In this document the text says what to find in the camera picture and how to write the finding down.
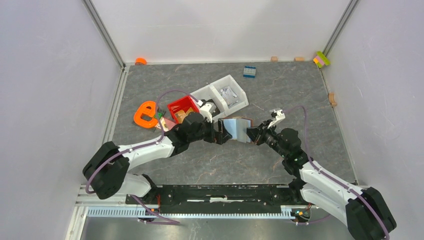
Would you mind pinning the gold card in red bin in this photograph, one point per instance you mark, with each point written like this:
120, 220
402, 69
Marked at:
181, 115

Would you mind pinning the red plastic bin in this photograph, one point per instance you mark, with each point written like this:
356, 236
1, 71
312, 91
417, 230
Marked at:
185, 103

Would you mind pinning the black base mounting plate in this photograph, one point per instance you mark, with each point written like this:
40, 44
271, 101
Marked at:
223, 198

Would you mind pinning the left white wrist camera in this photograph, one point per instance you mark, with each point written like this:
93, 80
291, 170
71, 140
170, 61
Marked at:
206, 109

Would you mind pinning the pink wooden puzzle tile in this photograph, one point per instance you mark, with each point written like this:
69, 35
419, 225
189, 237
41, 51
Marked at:
166, 124

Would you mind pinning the aluminium frame rail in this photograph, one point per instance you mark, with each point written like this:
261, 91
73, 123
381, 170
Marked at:
130, 206

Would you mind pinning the orange tape roll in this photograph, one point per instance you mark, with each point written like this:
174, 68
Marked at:
140, 61

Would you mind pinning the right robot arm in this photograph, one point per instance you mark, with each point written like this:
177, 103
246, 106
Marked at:
331, 179

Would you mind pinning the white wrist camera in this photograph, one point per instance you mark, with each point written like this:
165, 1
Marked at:
206, 109
277, 115

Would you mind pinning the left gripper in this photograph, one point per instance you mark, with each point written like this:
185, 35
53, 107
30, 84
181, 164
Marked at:
223, 134

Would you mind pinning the small wooden block right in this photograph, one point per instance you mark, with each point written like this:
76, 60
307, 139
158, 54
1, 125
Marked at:
299, 59

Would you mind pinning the multicolour toy brick stack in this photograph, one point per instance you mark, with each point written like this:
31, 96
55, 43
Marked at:
321, 60

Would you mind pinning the white divided plastic bin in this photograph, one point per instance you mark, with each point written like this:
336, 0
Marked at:
211, 91

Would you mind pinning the orange letter e toy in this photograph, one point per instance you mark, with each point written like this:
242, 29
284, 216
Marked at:
145, 116

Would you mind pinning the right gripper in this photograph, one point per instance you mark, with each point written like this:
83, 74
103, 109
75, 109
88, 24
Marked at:
257, 135

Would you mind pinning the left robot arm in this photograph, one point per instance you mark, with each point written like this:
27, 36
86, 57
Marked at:
107, 172

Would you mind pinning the brown leather card holder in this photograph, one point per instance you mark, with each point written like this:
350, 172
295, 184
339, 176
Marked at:
237, 128

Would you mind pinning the wooden arch block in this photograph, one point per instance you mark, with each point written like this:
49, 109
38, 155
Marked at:
332, 99

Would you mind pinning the green toy brick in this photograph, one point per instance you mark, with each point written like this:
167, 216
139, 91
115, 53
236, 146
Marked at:
159, 115

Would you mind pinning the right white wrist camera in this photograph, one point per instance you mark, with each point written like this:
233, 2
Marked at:
277, 115

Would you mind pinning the blue toy brick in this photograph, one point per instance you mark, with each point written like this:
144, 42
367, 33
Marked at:
249, 72

